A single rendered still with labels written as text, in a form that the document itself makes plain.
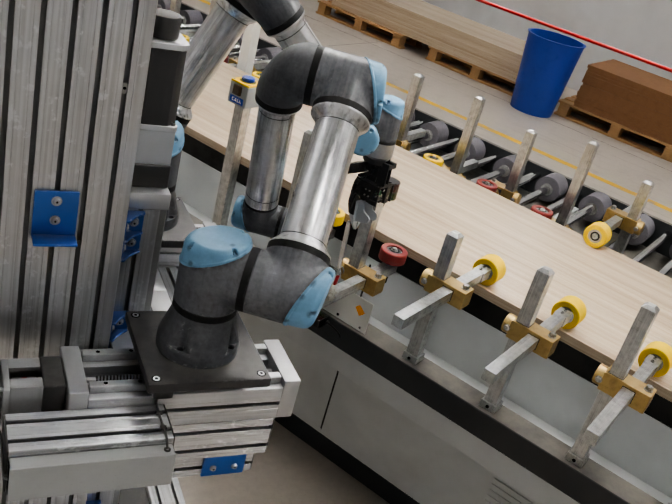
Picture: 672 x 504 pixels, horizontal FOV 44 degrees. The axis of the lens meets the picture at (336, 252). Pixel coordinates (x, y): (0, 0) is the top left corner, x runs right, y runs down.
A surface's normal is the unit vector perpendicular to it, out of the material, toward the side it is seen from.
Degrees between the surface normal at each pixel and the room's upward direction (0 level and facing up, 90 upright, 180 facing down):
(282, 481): 0
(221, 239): 7
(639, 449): 90
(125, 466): 90
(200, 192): 90
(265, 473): 0
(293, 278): 45
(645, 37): 90
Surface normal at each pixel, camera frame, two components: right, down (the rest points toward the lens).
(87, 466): 0.37, 0.51
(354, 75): 0.08, -0.30
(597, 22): -0.59, 0.24
